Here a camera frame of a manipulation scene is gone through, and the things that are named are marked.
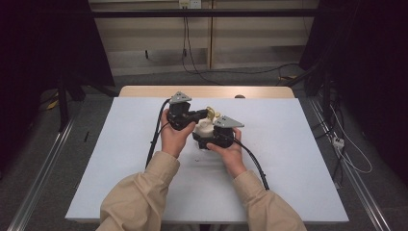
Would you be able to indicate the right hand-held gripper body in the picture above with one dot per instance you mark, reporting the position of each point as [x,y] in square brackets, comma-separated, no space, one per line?
[224,131]

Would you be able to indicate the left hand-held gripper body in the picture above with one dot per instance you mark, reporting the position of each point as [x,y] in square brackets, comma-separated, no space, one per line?
[179,110]

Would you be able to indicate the pale yellow spoon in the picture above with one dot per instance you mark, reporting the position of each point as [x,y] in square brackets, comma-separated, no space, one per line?
[210,112]

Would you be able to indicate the person's right hand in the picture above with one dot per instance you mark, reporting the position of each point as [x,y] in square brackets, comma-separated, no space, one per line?
[231,155]

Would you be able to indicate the person's left hand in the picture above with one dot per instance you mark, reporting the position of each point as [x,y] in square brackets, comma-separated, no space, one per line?
[174,139]

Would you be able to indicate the white table mat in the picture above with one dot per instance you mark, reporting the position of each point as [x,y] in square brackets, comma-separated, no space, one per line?
[272,154]

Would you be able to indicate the white power strip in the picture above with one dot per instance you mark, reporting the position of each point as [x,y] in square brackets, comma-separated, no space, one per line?
[338,142]

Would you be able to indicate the black metal stand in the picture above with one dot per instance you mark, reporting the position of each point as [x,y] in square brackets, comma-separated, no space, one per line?
[63,102]

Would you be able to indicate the black curtain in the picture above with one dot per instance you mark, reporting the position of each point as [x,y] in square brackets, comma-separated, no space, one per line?
[369,64]
[38,48]

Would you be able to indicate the black metal frame bar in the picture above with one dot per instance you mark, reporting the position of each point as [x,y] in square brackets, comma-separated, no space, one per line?
[205,13]

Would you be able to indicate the white wall socket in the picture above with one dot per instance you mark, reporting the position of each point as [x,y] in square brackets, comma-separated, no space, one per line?
[190,3]

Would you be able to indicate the aluminium floor rail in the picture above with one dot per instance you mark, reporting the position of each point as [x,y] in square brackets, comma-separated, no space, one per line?
[38,183]
[356,186]

